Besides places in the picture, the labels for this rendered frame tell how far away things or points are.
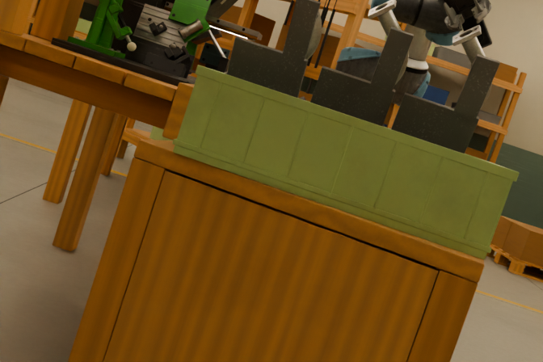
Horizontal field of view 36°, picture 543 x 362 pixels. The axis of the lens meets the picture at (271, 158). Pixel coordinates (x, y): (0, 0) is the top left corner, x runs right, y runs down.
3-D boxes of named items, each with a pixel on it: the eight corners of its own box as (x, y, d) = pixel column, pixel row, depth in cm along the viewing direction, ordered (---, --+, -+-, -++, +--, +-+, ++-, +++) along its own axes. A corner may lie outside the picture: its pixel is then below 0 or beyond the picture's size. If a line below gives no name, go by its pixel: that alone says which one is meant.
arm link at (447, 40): (409, 27, 204) (425, -15, 199) (452, 40, 204) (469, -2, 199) (410, 37, 197) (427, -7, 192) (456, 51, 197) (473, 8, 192)
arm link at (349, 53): (327, 86, 249) (341, 43, 249) (370, 99, 250) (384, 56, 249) (330, 85, 237) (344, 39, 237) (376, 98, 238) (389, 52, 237)
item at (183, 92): (257, 132, 367) (267, 100, 366) (212, 153, 218) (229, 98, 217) (226, 123, 368) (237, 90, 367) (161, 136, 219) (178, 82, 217)
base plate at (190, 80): (230, 94, 347) (232, 89, 347) (188, 90, 237) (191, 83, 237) (136, 62, 348) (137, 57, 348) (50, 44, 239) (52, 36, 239)
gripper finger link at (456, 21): (435, 13, 167) (441, -2, 174) (447, 39, 169) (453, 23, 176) (448, 7, 165) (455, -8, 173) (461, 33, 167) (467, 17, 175)
